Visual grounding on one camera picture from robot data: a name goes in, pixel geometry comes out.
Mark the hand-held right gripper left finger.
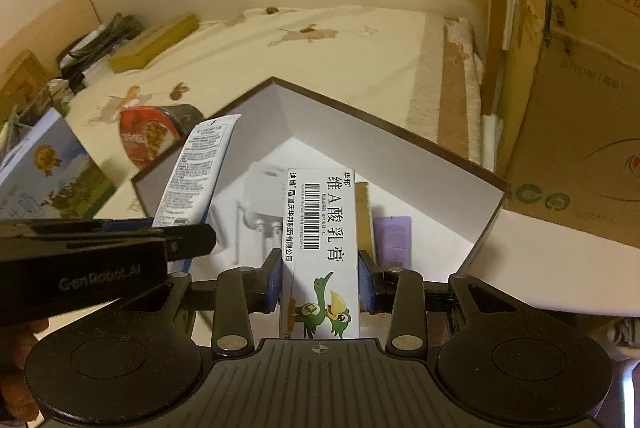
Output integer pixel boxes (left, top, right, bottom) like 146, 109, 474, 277
120, 249, 283, 357

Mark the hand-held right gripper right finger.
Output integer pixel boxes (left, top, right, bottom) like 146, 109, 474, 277
357, 251, 506, 355

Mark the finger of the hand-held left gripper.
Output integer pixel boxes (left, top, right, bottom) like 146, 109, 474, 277
60, 217, 154, 232
164, 223, 217, 265

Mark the white medicine box green bird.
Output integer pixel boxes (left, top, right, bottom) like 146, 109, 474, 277
278, 167, 362, 342

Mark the white squeeze tube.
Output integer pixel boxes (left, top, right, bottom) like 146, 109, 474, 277
151, 113, 242, 229

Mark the brown box white inside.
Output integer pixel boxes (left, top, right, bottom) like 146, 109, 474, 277
131, 77, 511, 281

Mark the person's left hand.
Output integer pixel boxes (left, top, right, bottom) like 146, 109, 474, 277
0, 315, 51, 425

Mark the blue milk carton box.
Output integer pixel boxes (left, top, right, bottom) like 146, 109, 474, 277
0, 108, 117, 222

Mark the red instant rice bowl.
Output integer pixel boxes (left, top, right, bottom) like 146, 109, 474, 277
119, 104, 206, 169

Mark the small brown cardboard box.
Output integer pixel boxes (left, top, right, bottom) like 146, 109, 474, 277
0, 49, 52, 120

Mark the olive flat gift box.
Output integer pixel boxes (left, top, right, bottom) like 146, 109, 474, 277
109, 13, 200, 73

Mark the sneaker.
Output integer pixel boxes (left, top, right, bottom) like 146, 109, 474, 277
606, 315, 640, 350

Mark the large printed cardboard box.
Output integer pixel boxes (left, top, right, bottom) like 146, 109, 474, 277
502, 0, 640, 250

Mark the black strapped bag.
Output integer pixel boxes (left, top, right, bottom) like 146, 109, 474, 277
56, 12, 147, 80

